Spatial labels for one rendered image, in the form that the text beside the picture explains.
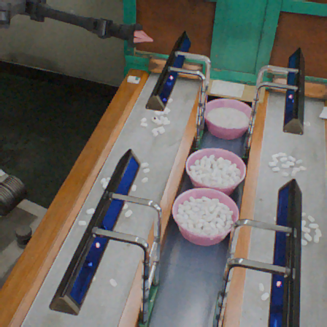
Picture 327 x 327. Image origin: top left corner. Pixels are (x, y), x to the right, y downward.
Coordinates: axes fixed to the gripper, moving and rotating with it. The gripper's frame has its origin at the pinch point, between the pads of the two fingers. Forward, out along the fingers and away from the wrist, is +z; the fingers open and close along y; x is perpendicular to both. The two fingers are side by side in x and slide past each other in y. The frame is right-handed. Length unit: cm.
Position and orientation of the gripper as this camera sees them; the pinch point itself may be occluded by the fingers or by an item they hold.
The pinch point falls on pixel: (150, 40)
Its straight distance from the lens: 218.0
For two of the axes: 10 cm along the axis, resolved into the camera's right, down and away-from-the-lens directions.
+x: -4.1, 2.7, -8.7
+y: -1.9, 9.1, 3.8
